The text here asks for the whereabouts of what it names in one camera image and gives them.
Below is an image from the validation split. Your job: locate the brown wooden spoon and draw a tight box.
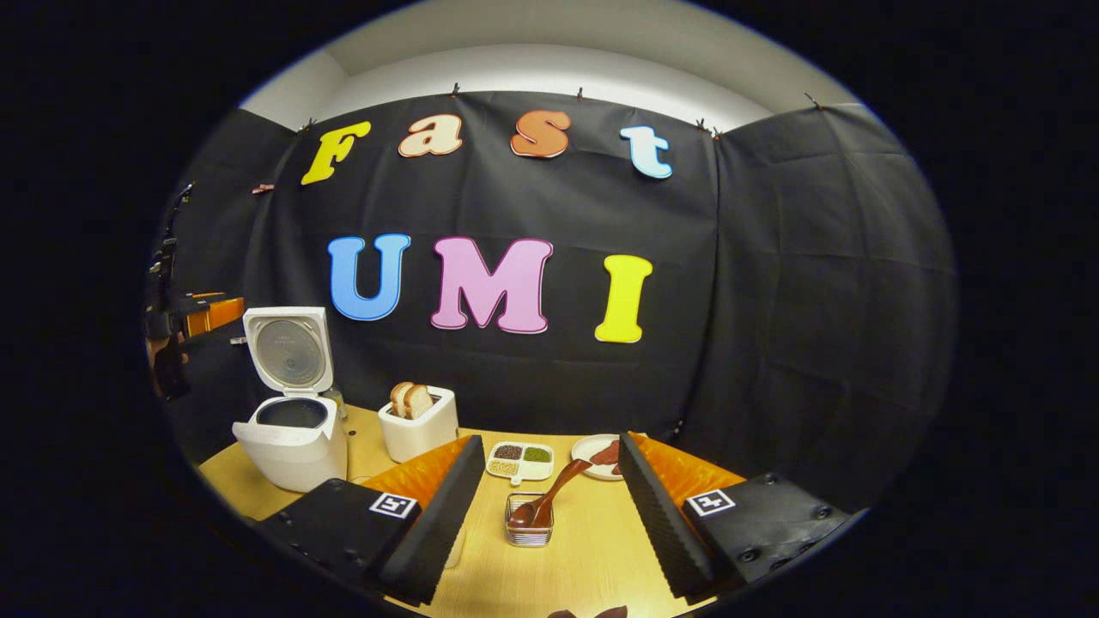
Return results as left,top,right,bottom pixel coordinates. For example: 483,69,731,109
508,458,593,529

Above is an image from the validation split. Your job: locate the white toaster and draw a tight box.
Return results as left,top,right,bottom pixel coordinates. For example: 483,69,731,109
378,385,460,464

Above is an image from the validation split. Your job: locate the white rice cooker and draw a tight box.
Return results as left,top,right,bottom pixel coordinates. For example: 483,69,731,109
232,306,349,494

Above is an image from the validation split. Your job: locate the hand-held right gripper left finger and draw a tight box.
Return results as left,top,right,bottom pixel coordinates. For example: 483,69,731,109
258,435,486,606

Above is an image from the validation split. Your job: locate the white divided grain dish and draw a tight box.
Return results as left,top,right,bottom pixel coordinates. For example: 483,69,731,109
486,441,556,487

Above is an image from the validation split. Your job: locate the metal wire chopstick holder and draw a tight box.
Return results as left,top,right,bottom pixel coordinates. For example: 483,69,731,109
505,492,555,548

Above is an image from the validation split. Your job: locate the white round plate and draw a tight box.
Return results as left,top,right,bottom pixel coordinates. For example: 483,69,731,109
571,433,624,482

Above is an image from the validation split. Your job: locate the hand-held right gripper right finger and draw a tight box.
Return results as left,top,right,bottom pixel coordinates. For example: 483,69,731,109
618,432,868,602

